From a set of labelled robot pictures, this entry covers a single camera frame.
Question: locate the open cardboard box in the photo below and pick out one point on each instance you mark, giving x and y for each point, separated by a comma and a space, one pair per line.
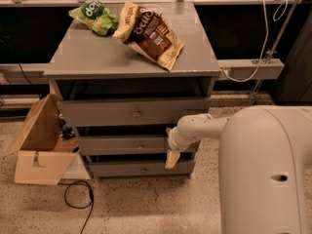
43, 155

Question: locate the grey wall rail ledge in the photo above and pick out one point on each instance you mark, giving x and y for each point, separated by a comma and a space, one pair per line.
250, 69

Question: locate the grey top drawer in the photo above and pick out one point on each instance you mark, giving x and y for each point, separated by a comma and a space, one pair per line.
126, 112

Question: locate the dark cabinet at right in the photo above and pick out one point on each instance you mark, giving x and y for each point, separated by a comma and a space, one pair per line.
294, 86

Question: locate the brown yellow chip bag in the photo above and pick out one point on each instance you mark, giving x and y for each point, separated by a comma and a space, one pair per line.
146, 32

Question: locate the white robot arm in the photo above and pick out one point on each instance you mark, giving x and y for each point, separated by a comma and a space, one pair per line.
263, 154

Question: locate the grey drawer cabinet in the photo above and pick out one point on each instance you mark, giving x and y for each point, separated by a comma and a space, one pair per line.
90, 67

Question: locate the grey drawer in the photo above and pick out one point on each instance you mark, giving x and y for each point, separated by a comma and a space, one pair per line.
126, 112
122, 145
141, 168

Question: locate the small blue object in box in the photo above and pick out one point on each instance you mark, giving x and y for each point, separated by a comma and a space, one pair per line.
65, 130

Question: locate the metal diagonal pole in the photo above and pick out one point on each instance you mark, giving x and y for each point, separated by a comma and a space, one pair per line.
265, 57

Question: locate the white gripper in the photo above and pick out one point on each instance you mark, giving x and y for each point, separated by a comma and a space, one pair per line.
173, 142

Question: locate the green snack bag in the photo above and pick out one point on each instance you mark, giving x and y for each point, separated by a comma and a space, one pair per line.
96, 17

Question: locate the grey bottom drawer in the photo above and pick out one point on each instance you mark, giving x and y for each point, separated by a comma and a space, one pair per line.
141, 168

